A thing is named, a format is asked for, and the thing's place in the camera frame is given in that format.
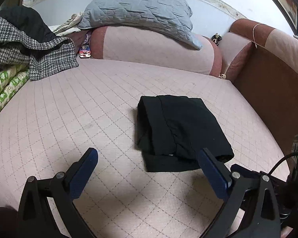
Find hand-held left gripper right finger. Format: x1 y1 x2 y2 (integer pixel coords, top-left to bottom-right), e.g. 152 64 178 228
198 148 282 238

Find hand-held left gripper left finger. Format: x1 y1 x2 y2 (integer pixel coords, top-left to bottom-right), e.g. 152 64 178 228
16 148 99 238

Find black pants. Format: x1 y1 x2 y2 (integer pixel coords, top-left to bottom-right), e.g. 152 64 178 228
136 95 235 173

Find pink quilted sofa cover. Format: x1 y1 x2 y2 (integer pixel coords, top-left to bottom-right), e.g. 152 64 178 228
0 59 292 238

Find green printed blanket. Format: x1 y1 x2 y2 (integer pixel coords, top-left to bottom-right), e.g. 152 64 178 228
0 64 30 124

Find pink brown side cushion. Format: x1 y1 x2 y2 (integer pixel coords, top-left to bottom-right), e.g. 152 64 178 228
219 32 254 81

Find colourful packet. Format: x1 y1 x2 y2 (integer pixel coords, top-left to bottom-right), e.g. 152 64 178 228
79 45 92 59

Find houndstooth coat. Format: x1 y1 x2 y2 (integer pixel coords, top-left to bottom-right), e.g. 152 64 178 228
0 16 79 81

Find small black gold ornament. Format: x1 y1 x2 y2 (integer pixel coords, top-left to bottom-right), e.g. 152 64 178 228
212 33 223 46

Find pink bolster cushion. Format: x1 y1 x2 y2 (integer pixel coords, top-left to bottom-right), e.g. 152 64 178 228
91 26 223 76

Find cream cloth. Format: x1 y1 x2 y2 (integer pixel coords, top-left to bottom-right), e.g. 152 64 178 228
52 12 83 36

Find black garment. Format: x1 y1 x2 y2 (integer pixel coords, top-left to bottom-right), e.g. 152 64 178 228
0 6 56 41

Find grey quilted pillow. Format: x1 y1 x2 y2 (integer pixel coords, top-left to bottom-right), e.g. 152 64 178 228
78 0 203 50

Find dark framed picture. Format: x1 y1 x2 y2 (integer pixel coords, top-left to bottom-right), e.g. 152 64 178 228
261 0 298 34

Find black cable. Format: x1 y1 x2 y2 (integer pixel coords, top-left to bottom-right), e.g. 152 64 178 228
273 151 298 178

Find beige string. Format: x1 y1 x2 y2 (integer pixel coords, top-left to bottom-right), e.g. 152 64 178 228
253 23 266 49

